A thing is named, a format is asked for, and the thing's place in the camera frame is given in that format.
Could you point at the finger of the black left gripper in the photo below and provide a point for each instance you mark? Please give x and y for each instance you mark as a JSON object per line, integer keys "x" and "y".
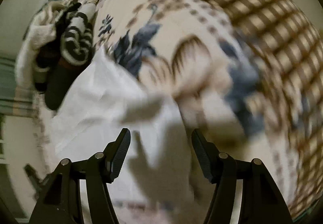
{"x": 34, "y": 178}

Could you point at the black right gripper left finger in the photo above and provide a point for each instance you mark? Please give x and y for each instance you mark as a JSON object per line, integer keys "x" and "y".
{"x": 59, "y": 199}

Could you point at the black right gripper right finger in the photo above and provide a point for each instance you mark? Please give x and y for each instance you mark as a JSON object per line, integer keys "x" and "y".
{"x": 261, "y": 202}

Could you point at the white cloth garment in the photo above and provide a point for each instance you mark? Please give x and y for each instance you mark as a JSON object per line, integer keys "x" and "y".
{"x": 153, "y": 186}

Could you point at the black knitted garment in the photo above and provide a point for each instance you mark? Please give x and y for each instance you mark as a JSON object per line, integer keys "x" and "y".
{"x": 53, "y": 75}

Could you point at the black white striped socks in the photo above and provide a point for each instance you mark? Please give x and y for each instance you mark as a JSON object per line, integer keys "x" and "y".
{"x": 74, "y": 34}

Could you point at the cream towel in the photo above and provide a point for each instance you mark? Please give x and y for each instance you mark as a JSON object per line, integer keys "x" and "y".
{"x": 41, "y": 30}

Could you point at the floral fleece blanket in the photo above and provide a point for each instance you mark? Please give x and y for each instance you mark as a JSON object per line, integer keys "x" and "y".
{"x": 247, "y": 73}

